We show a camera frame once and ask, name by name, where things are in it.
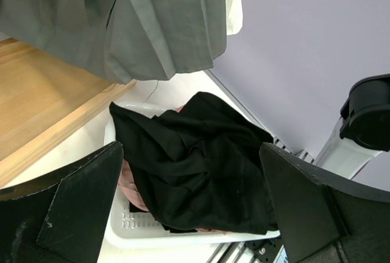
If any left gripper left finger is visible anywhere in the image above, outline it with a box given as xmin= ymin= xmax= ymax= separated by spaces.
xmin=1 ymin=141 xmax=123 ymax=262

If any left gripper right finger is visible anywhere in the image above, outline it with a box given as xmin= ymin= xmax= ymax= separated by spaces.
xmin=259 ymin=143 xmax=389 ymax=262

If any pink pleated skirt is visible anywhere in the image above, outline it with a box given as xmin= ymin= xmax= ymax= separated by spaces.
xmin=110 ymin=105 xmax=235 ymax=233

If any large black skirt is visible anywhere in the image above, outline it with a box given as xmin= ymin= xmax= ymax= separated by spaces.
xmin=109 ymin=92 xmax=278 ymax=234

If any grey pleated skirt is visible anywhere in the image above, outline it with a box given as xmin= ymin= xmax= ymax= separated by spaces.
xmin=1 ymin=0 xmax=227 ymax=83

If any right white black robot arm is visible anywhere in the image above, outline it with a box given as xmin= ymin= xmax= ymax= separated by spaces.
xmin=314 ymin=74 xmax=389 ymax=179

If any white ruffled skirt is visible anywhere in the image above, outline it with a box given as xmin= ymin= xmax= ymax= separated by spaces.
xmin=225 ymin=0 xmax=243 ymax=35

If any white perforated plastic basket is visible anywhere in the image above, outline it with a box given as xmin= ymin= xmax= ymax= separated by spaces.
xmin=104 ymin=102 xmax=279 ymax=248

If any wooden clothes rack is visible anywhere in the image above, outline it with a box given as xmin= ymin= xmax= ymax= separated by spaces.
xmin=1 ymin=38 xmax=136 ymax=186

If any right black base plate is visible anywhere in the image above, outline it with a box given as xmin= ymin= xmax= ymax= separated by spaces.
xmin=245 ymin=237 xmax=288 ymax=263

